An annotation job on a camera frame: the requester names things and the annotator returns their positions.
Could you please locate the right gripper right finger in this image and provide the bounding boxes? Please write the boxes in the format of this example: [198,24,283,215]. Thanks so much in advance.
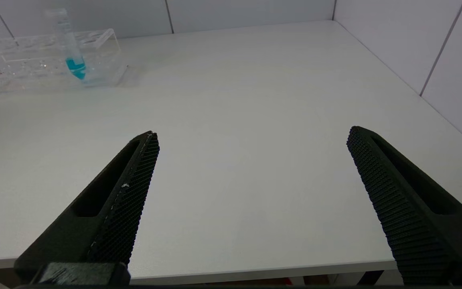
[346,126,462,286]

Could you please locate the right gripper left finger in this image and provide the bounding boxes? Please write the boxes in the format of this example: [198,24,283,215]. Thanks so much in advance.
[14,131,160,286]

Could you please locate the blue pigment test tube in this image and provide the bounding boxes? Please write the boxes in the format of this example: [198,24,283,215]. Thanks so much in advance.
[44,8,89,80]

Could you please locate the clear acrylic test tube rack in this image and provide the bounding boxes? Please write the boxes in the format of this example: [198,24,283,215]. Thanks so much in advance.
[0,28,129,97]

